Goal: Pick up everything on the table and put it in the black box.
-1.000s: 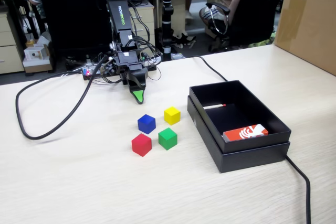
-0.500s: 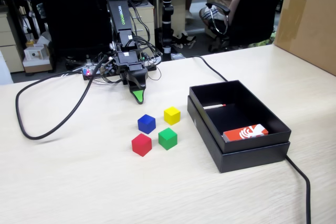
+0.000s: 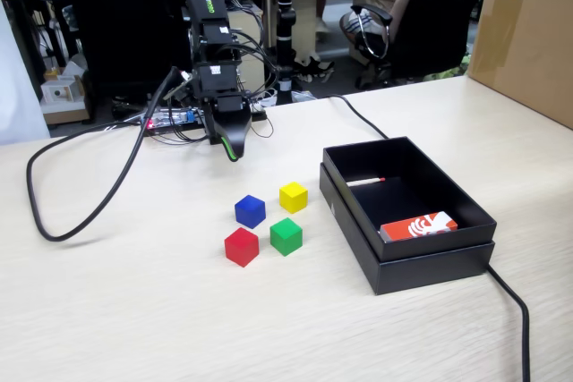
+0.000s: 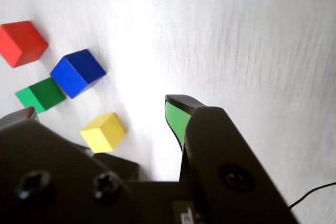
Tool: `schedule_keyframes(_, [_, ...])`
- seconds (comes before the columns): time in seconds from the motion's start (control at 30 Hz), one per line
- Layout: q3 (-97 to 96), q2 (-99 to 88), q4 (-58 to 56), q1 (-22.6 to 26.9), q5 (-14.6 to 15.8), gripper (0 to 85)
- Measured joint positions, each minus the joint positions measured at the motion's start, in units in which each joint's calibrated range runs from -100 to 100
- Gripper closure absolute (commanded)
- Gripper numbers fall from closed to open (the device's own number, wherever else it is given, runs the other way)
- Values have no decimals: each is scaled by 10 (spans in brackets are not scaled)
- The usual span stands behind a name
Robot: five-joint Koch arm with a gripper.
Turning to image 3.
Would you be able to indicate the red cube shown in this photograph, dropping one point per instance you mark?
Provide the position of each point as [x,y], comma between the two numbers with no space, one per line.
[241,248]

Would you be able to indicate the green cube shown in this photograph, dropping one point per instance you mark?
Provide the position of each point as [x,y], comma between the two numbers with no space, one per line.
[285,237]

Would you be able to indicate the circuit board with red LED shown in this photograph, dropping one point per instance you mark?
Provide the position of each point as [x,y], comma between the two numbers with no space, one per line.
[152,123]

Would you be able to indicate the black mesh office chair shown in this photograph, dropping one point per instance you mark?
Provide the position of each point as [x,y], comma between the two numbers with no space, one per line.
[125,19]

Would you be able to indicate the white stick with red tip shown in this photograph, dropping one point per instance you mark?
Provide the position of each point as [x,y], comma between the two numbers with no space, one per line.
[365,182]

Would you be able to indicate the black box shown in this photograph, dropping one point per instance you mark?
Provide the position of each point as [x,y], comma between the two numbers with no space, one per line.
[403,203]

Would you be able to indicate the orange and white carton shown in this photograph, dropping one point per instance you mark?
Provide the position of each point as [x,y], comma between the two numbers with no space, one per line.
[416,226]

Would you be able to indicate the black office chair with armrest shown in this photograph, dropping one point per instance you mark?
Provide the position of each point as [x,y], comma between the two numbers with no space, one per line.
[438,19]

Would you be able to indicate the yellow cube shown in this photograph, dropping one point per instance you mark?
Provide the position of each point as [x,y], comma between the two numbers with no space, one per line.
[293,197]

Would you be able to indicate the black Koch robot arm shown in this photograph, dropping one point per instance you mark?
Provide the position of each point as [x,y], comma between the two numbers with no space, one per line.
[208,11]

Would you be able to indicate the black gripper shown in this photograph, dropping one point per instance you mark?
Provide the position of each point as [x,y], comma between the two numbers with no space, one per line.
[217,84]

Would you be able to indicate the blue cube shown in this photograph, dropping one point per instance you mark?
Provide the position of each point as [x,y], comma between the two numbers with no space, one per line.
[249,212]

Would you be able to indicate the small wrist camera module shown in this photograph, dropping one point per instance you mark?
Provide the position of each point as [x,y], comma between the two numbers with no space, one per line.
[179,87]

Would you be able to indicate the black jointed pole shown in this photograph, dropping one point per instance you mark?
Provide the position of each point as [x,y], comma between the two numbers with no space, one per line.
[285,33]

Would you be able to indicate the person in white clothing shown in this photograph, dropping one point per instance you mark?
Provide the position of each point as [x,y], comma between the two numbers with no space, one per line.
[18,87]

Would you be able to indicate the black and white shoes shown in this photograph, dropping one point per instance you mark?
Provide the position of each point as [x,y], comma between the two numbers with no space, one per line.
[315,68]

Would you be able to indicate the small white product box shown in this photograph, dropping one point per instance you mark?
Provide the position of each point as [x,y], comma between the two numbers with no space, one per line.
[62,95]

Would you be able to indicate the beige drawer cabinet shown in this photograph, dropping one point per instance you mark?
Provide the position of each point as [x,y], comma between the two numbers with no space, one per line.
[250,69]

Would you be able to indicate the large cardboard box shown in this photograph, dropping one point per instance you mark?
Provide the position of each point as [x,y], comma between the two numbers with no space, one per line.
[524,42]

